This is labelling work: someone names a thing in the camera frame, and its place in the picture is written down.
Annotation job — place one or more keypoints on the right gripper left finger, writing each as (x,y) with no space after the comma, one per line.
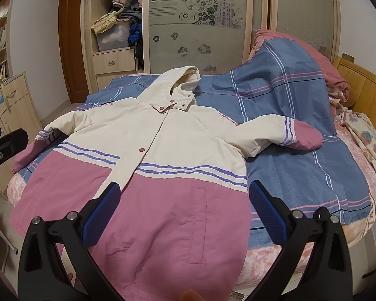
(42,275)

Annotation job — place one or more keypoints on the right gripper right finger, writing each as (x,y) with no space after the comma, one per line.
(328,273)

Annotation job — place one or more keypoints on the cream and pink hooded jacket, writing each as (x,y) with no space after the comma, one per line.
(184,217)

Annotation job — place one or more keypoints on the light wood dresser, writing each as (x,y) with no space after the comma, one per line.
(16,107)

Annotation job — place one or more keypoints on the wardrobe drawer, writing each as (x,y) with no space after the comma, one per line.
(113,61)

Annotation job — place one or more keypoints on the clear storage bin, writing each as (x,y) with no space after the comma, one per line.
(115,37)

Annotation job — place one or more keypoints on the brown wooden door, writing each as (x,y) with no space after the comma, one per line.
(70,48)

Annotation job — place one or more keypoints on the blue garment in wardrobe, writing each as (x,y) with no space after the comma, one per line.
(135,33)

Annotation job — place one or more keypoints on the wooden headboard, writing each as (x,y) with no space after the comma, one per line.
(362,85)

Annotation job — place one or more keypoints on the blue plaid bed sheet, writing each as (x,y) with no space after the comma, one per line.
(306,180)

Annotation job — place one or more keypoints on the frosted sliding wardrobe door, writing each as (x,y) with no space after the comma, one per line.
(213,35)

